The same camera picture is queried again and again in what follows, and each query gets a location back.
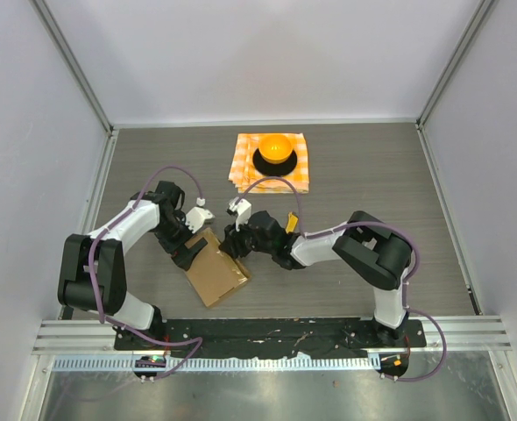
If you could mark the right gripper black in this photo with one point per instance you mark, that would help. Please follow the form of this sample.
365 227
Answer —
233 243

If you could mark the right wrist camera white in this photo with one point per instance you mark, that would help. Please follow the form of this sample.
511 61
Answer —
240 209

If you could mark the orange checkered cloth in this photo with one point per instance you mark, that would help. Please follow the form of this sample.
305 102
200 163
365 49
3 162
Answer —
243 174

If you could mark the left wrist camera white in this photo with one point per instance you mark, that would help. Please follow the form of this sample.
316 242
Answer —
197 218

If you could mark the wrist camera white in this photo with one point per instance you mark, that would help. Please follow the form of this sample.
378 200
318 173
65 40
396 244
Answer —
240 209
197 218

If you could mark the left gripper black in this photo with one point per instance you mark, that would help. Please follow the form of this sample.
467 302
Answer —
184 261

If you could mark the brown cardboard express box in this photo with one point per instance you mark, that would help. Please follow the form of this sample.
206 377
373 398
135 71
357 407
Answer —
214 275

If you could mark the aluminium frame rail front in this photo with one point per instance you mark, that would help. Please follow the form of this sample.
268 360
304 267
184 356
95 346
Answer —
474 333

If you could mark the white slotted cable duct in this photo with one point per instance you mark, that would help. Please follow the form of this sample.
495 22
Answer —
154 363

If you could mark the black round plate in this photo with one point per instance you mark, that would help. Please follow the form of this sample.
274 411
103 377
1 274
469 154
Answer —
274 169

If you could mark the yellow utility knife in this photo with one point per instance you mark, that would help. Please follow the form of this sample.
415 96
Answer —
292 222

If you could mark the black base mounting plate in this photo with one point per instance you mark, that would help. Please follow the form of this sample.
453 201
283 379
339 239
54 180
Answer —
273 338

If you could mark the orange bowl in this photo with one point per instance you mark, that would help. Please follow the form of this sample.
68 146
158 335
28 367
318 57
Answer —
275 148

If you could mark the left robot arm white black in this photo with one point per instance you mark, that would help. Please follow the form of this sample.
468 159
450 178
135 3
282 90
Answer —
92 270

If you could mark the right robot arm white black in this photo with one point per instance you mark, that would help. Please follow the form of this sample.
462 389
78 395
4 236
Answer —
380 255

